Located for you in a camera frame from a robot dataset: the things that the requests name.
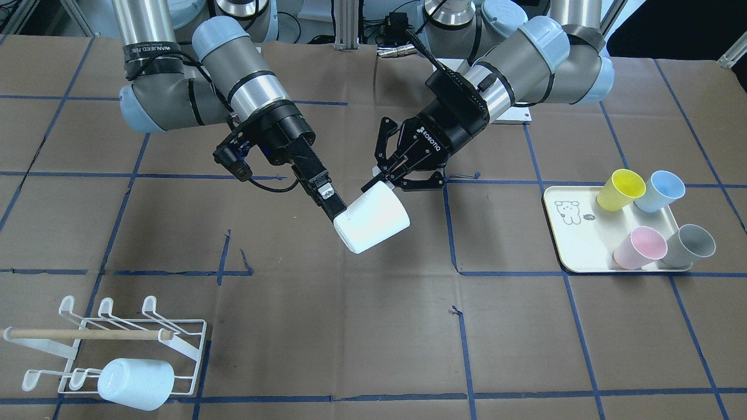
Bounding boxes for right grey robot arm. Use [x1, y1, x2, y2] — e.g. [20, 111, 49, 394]
[114, 1, 346, 219]

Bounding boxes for pale green plastic cup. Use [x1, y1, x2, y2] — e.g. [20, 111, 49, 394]
[333, 181, 410, 254]

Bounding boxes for yellow plastic cup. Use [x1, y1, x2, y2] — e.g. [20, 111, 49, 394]
[596, 169, 647, 212]

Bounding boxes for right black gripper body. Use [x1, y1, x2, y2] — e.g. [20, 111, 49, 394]
[237, 100, 315, 166]

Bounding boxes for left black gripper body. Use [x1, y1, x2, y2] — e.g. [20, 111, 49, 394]
[400, 97, 489, 170]

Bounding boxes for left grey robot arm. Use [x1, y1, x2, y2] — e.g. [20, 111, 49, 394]
[362, 1, 615, 192]

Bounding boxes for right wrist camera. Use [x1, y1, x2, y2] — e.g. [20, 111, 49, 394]
[213, 136, 256, 182]

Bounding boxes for pink plastic cup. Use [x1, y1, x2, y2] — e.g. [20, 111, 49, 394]
[613, 226, 669, 270]

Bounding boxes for aluminium frame post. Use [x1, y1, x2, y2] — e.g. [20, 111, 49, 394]
[331, 0, 364, 51]

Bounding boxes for white wire cup rack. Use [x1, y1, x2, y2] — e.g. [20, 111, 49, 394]
[3, 296, 208, 407]

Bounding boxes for light blue plastic cup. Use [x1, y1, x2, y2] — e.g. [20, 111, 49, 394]
[97, 358, 175, 411]

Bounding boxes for beige plastic tray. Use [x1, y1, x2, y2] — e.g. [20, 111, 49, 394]
[543, 185, 679, 273]

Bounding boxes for grey plastic cup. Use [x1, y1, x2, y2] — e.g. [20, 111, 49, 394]
[661, 224, 717, 268]

